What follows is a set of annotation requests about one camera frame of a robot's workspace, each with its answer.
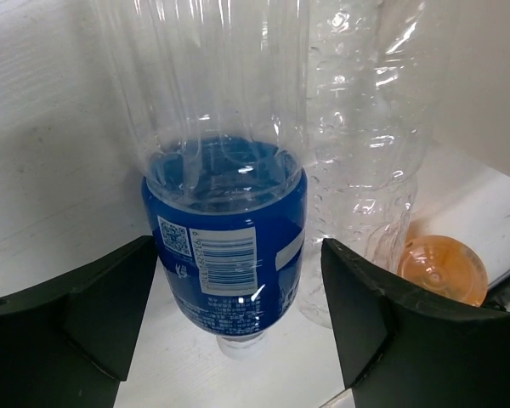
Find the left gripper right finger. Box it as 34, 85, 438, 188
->
320, 239, 510, 407

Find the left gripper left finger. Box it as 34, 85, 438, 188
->
0, 235, 157, 407

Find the clear plastic bottle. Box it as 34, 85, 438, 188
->
296, 1, 425, 328

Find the blue label plastic bottle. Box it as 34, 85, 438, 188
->
94, 1, 309, 360

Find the cream plastic bin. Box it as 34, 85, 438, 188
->
424, 1, 510, 177

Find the orange juice bottle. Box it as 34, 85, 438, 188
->
397, 235, 489, 307

